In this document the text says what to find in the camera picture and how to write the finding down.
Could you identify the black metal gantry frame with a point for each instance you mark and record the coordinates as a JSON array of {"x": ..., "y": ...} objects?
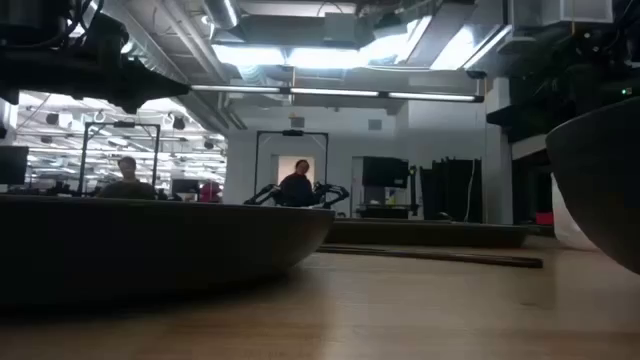
[
  {"x": 292, "y": 133},
  {"x": 122, "y": 124}
]

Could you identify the black background robot arm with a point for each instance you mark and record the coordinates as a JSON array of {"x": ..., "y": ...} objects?
[
  {"x": 262, "y": 194},
  {"x": 332, "y": 192}
]

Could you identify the long LED light bar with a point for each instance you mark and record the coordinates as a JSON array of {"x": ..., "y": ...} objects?
[{"x": 330, "y": 92}]

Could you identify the person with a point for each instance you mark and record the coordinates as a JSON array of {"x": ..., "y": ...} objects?
[
  {"x": 127, "y": 190},
  {"x": 296, "y": 192}
]

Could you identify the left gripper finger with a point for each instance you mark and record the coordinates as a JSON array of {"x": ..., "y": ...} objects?
[
  {"x": 150, "y": 84},
  {"x": 132, "y": 104}
]

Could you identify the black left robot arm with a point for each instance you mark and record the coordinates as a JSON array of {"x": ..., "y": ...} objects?
[{"x": 30, "y": 20}]

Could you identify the red box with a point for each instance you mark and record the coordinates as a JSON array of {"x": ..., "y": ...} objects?
[{"x": 544, "y": 218}]

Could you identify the black curtain panels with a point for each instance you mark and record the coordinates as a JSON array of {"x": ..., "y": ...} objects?
[{"x": 450, "y": 190}]

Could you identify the silver ventilation duct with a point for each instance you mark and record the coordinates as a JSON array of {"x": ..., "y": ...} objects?
[{"x": 222, "y": 12}]

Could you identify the black metal table frame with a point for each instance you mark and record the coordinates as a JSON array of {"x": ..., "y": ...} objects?
[{"x": 540, "y": 230}]

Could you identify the black round plate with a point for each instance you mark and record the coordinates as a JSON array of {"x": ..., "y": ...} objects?
[{"x": 150, "y": 240}]

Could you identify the brown plastic tray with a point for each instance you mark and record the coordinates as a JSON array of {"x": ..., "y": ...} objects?
[{"x": 425, "y": 234}]

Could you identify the red chair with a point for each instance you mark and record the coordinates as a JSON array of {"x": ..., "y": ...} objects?
[{"x": 210, "y": 192}]

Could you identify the black bowl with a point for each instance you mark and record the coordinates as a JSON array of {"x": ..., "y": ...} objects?
[{"x": 600, "y": 175}]

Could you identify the small black monitor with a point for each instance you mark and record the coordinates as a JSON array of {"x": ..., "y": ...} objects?
[{"x": 185, "y": 186}]

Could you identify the black desk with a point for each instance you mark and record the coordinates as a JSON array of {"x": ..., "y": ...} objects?
[{"x": 385, "y": 211}]

